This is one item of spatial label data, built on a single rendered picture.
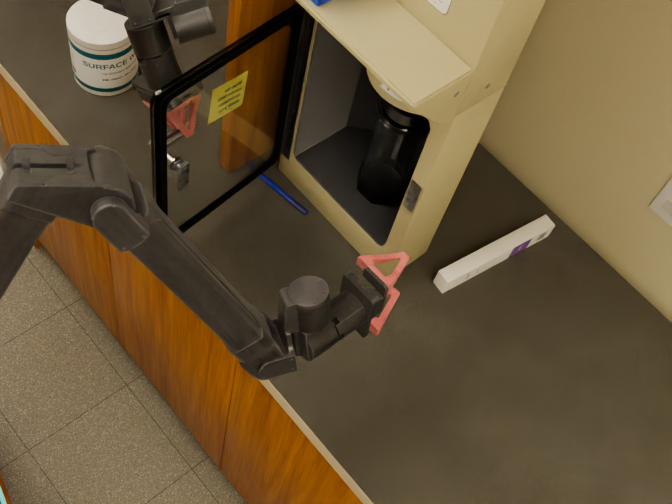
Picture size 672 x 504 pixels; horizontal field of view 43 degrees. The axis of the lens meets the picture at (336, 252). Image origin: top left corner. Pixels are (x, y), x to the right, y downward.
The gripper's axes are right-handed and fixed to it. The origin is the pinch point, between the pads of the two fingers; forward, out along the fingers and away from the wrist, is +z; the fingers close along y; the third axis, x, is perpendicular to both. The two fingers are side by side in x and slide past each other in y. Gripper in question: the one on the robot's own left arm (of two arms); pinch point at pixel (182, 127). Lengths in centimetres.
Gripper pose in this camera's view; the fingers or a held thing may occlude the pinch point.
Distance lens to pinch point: 143.4
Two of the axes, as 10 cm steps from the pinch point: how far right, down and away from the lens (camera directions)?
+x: -6.7, 5.9, -4.5
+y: -7.2, -3.7, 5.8
